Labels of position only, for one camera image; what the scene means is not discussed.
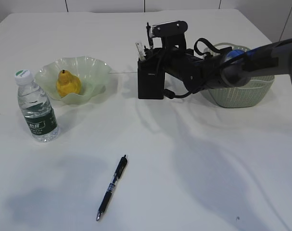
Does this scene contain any black square pen holder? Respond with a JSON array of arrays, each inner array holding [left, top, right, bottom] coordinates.
[[138, 57, 165, 100]]

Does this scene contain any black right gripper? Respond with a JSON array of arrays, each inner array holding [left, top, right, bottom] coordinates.
[[157, 47, 223, 94]]

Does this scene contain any black pen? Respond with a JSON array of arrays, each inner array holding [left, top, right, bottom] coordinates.
[[146, 22, 153, 55], [96, 155, 128, 221]]

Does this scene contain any clear plastic ruler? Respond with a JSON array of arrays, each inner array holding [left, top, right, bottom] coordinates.
[[135, 41, 146, 62]]

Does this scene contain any clear water bottle green label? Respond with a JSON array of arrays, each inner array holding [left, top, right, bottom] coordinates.
[[14, 69, 59, 142]]

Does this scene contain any yellow pear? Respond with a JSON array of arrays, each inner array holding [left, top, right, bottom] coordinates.
[[56, 70, 82, 97]]

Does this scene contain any green wavy glass plate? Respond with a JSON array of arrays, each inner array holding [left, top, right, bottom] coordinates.
[[35, 56, 111, 104]]

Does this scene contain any green woven plastic basket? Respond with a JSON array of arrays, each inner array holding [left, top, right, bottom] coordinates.
[[201, 42, 275, 109]]

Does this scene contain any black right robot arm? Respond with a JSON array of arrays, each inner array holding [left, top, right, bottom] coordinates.
[[163, 38, 292, 99]]

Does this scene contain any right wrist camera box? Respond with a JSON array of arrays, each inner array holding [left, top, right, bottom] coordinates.
[[148, 20, 188, 50]]

